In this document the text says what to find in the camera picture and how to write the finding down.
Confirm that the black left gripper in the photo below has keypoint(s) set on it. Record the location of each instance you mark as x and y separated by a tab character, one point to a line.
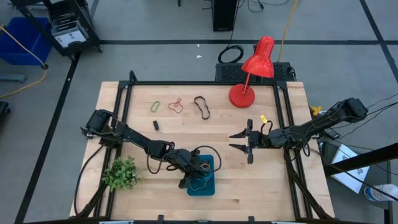
194	165

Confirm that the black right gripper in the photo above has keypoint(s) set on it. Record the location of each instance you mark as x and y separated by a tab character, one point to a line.
250	155

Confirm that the orange rubber band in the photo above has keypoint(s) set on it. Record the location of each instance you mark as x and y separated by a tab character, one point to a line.
206	166

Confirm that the tan rubber band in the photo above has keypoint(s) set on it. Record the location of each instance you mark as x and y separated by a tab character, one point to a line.
190	186

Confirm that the red rubber band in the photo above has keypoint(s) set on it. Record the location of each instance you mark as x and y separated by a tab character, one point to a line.
177	104

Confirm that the green rubber band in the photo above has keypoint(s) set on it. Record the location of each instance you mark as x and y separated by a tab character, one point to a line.
152	109

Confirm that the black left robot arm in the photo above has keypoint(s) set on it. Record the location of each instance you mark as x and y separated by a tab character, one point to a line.
136	138

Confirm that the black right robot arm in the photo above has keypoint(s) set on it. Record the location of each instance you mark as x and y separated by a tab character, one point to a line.
314	127

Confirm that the blue plastic bin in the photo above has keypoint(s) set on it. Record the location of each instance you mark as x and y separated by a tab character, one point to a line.
202	193

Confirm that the black vented case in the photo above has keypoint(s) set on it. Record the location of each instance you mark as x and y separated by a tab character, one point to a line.
227	73

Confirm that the artificial green plant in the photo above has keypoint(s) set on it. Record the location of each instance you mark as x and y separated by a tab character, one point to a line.
121	174

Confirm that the yellow clamp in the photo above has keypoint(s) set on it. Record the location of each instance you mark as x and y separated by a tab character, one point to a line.
315	110

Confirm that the red desk lamp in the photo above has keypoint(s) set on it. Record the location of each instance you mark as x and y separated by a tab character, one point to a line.
259	63

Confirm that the black remote control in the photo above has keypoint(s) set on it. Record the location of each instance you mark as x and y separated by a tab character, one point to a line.
332	133

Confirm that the white printed booklet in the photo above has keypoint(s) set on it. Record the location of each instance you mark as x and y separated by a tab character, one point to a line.
348	182

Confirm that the black metal beam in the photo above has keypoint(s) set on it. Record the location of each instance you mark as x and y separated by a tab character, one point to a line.
360	160

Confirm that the black computer tower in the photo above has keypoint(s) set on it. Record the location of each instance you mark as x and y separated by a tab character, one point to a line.
224	15

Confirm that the white plastic bottle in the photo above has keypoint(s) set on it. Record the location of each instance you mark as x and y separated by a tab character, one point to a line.
379	193

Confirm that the white labelled box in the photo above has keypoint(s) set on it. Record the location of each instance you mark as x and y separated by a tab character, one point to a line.
70	37

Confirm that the black metal cart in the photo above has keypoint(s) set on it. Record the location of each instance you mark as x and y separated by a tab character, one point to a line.
66	12

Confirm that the grey floor plate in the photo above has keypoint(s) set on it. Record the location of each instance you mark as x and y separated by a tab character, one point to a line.
12	77

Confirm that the blue floor tote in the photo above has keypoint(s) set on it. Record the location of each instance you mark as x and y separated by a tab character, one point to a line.
31	31

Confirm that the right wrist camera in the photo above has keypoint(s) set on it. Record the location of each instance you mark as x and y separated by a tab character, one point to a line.
258	139

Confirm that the black metal table frame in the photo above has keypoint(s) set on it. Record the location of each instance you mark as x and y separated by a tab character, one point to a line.
202	83

